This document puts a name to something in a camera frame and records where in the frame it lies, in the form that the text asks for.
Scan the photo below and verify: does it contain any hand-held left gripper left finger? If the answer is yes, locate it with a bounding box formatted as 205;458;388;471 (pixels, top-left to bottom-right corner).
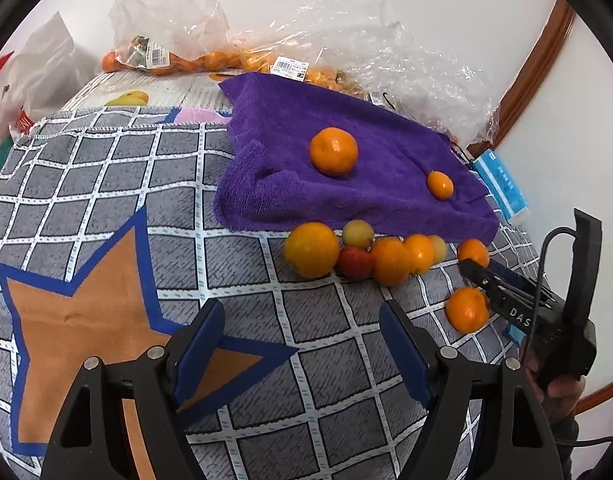
39;299;227;480

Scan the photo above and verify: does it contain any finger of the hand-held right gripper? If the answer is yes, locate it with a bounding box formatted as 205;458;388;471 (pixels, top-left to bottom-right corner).
458;258;518;317
487;259;557;308

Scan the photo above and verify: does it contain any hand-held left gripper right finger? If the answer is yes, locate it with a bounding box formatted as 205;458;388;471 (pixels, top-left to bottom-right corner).
379;300;567;480

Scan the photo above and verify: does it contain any mandarin orange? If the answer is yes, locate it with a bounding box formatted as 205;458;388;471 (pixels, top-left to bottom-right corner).
445;287;490;334
457;239;490;270
370;237;411;287
403;234;436;275

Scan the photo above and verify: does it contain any small red fruit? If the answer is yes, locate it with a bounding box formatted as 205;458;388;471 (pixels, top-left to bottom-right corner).
335;245;374;281

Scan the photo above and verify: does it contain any large orange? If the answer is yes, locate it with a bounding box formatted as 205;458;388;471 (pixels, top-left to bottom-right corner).
309;127;359;177
283;222;341;279

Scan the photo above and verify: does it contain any purple towel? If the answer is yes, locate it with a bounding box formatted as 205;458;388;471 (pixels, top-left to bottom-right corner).
214;72;499;245

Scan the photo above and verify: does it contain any person's right hand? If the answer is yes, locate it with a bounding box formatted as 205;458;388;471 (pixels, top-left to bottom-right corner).
522;342;588;427

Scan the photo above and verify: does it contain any blue tissue pack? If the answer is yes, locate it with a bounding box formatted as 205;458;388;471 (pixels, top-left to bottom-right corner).
473;149;530;224

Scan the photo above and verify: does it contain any small oval orange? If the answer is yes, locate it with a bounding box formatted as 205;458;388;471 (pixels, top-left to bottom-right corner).
426;170;455;201

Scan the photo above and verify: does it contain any yellow-green round fruit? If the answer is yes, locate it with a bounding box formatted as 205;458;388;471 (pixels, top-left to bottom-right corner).
341;219;374;250

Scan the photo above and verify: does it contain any grey checked star blanket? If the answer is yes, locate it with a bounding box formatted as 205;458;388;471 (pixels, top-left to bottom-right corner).
0;107;562;480

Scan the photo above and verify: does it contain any crumpled clear plastic bag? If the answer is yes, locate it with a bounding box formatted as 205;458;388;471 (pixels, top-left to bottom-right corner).
366;45;502;146

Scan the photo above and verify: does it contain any white fruit-print bedsheet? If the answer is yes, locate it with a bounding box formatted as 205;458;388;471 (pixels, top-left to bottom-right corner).
61;70;247;123

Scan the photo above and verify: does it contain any clear bag of kumquats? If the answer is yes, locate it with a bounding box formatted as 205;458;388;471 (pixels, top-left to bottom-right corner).
236;0;412;97

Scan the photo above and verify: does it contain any white plastic bag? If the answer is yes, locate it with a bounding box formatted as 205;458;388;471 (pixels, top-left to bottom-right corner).
0;12;96;126

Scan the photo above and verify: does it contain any clear bag of mandarins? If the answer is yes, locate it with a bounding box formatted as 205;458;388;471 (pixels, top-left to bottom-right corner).
102;0;243;77

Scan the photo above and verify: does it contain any black cable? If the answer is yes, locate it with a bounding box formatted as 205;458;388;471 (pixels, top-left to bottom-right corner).
531;227;579;326

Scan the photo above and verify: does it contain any wooden door frame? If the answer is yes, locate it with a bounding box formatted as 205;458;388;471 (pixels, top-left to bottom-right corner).
467;0;578;157

